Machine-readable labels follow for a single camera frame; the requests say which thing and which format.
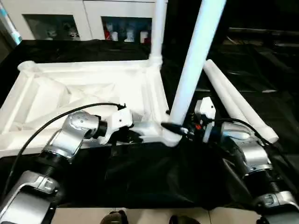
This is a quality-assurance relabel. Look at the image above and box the white plastic table top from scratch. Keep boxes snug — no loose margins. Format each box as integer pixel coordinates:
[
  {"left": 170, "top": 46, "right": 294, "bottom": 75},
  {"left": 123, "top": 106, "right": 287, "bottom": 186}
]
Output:
[{"left": 0, "top": 59, "right": 184, "bottom": 158}]

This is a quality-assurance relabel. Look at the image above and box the white plastic table leg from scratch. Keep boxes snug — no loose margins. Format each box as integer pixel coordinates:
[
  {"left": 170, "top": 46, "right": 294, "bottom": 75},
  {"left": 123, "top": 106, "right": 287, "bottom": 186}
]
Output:
[
  {"left": 203, "top": 65, "right": 248, "bottom": 124},
  {"left": 205, "top": 59, "right": 280, "bottom": 145},
  {"left": 161, "top": 0, "right": 228, "bottom": 141},
  {"left": 149, "top": 0, "right": 168, "bottom": 67}
]

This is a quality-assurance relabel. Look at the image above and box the black table mat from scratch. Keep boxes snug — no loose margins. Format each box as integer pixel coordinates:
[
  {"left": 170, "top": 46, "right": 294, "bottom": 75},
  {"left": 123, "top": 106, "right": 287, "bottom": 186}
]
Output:
[{"left": 0, "top": 39, "right": 299, "bottom": 209}]

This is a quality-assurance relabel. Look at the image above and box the black left robot foot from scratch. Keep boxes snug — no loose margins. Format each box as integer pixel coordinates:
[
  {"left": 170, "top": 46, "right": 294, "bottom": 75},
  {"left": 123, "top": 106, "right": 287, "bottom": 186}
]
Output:
[{"left": 100, "top": 210, "right": 129, "bottom": 224}]

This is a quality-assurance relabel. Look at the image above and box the black robot foot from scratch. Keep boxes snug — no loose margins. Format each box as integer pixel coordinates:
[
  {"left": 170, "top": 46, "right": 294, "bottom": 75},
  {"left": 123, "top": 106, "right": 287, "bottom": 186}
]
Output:
[
  {"left": 169, "top": 214, "right": 202, "bottom": 224},
  {"left": 100, "top": 210, "right": 129, "bottom": 224}
]

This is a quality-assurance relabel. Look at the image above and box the black right robot foot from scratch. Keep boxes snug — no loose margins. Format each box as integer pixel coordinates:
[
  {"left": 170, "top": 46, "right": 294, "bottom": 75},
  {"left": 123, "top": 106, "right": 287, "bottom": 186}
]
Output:
[{"left": 169, "top": 214, "right": 202, "bottom": 224}]

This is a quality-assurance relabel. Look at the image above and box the white glass door cabinet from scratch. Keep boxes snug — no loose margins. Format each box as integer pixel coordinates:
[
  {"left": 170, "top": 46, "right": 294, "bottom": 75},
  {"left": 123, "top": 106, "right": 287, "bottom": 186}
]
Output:
[{"left": 0, "top": 0, "right": 158, "bottom": 42}]

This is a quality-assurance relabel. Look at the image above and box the light blue background object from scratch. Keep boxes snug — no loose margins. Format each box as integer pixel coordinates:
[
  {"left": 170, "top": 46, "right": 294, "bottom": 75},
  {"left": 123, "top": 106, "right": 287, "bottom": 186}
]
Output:
[{"left": 0, "top": 4, "right": 22, "bottom": 46}]

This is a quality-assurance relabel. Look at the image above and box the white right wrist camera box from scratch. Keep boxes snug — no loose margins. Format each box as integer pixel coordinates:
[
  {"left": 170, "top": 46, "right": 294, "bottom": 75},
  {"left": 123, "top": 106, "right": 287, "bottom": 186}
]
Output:
[{"left": 193, "top": 97, "right": 217, "bottom": 144}]

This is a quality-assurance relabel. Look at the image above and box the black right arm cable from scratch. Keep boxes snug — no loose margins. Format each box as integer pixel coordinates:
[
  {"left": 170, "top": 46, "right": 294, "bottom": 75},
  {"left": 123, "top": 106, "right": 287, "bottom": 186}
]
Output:
[{"left": 202, "top": 117, "right": 283, "bottom": 157}]

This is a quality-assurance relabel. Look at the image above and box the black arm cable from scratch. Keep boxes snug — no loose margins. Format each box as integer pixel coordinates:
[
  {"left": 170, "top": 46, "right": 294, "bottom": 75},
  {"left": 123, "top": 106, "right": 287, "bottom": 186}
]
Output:
[
  {"left": 202, "top": 117, "right": 283, "bottom": 157},
  {"left": 0, "top": 102, "right": 127, "bottom": 199}
]

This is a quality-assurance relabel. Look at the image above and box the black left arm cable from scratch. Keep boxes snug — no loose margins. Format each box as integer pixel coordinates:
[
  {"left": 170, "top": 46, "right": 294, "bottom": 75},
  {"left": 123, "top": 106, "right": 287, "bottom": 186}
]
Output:
[{"left": 0, "top": 102, "right": 127, "bottom": 199}]

